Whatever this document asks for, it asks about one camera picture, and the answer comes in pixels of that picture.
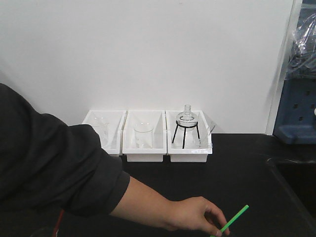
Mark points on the red plastic spoon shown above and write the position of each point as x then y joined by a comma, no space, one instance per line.
60,217

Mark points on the white storage bin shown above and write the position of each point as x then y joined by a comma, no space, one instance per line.
158,121
116,120
191,152

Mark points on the left glass beaker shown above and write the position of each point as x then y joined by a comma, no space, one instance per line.
100,125

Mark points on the blue plastic rack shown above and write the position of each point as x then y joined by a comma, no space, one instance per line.
296,117

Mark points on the left white storage bin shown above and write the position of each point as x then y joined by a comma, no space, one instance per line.
116,120

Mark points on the middle glass beaker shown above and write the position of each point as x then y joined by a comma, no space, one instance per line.
143,135

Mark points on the clear plastic bag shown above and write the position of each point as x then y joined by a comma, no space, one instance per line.
302,61

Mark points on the green plastic spoon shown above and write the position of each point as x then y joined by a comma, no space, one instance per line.
234,218

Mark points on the middle white storage bin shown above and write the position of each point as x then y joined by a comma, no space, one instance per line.
158,121

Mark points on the person's bare hand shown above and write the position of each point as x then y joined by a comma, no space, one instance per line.
194,214

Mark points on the glass beaker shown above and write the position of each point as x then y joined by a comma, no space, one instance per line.
100,125
143,135

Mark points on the dark sleeved forearm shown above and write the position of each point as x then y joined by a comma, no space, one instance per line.
45,163

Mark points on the clear plastic sheet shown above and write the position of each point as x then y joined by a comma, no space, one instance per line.
205,140

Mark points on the black wire tripod stand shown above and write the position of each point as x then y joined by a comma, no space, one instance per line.
186,128

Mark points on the round glass flask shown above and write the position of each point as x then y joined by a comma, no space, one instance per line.
187,118

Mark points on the right white storage bin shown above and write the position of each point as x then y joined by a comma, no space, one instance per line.
191,152

